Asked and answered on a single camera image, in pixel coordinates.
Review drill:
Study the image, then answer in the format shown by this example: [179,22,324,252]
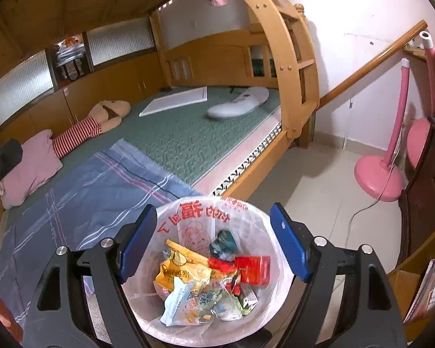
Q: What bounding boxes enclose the yellow snack bag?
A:
[155,240,212,291]

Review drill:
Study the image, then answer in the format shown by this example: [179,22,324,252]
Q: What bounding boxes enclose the striped plush doll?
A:
[52,101,131,159]

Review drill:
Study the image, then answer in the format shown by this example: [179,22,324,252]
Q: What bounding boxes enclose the green bed mat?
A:
[7,86,283,215]

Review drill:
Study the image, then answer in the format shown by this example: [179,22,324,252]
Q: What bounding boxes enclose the red wrapper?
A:
[207,255,271,286]

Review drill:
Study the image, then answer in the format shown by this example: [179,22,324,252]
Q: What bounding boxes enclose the green wrapper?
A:
[197,277,254,324]

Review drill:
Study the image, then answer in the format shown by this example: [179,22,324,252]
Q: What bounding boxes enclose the blue plaid blanket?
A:
[0,139,197,326]

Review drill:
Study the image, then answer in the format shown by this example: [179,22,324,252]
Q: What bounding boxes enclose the wooden wall cabinet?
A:
[0,51,166,145]

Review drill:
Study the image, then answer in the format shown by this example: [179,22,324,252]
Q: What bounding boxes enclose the white power cable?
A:
[344,151,400,262]

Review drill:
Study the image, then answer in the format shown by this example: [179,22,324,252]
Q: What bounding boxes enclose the wooden bunk bed frame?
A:
[0,0,321,284]

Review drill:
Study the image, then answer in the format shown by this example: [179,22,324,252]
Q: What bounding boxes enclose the stacked papers on shelf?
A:
[54,34,89,82]

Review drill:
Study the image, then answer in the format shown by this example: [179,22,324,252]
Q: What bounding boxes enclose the trash bin with bag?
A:
[123,196,294,347]

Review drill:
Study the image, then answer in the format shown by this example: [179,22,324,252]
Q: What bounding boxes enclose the wooden stair handrail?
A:
[318,20,428,109]

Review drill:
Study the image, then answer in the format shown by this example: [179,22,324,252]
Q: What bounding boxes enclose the pink pillow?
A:
[1,130,63,210]

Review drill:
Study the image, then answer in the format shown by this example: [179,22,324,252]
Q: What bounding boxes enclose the books in wooden shelf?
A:
[389,257,435,343]

